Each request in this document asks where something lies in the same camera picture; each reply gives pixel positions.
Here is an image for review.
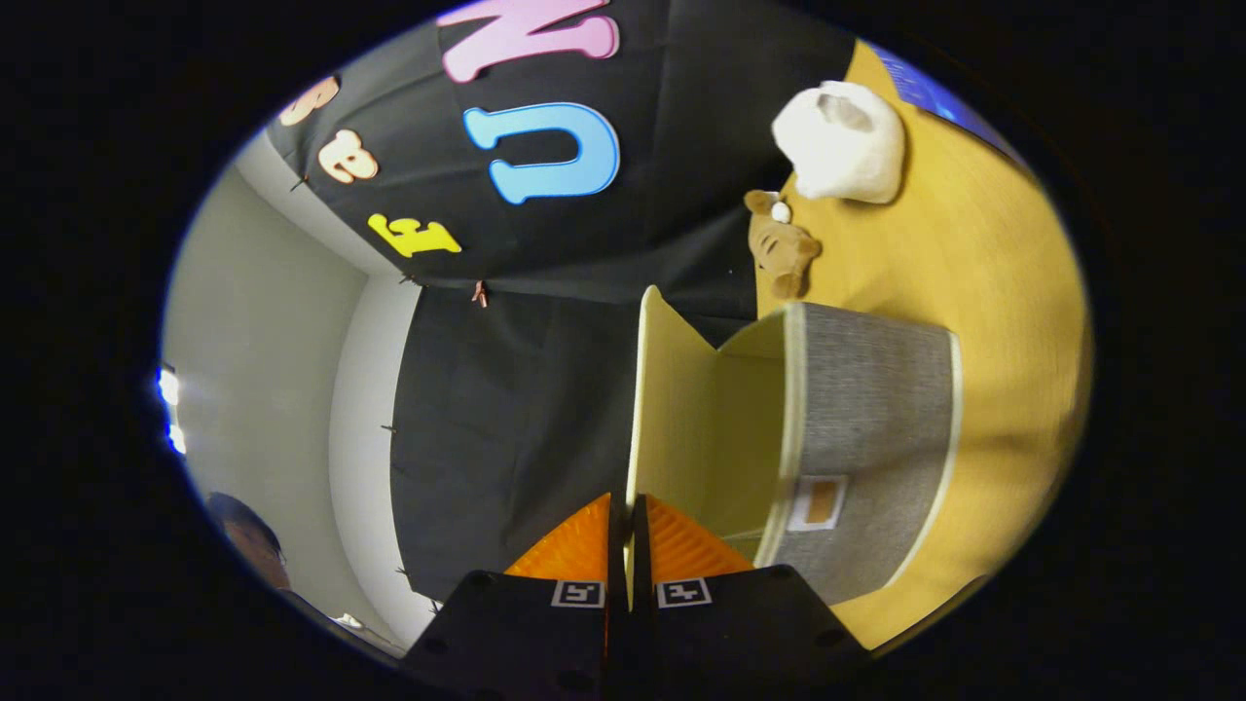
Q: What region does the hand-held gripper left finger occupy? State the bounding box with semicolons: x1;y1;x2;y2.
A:
401;492;626;694

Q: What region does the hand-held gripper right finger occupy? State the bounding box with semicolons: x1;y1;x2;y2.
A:
631;494;869;694

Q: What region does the grey fabric storage box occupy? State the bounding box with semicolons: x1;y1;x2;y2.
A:
626;284;965;607

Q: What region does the brown striped plush toy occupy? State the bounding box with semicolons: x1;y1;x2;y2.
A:
745;190;824;300

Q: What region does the person's head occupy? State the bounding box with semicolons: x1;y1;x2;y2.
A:
206;492;293;592

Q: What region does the white plush toy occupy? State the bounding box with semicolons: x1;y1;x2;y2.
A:
772;81;906;205

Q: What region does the bright ceiling light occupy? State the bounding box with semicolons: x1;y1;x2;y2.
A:
156;365;188;457

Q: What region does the dark blue book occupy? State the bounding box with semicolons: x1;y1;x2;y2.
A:
866;41;1033;171

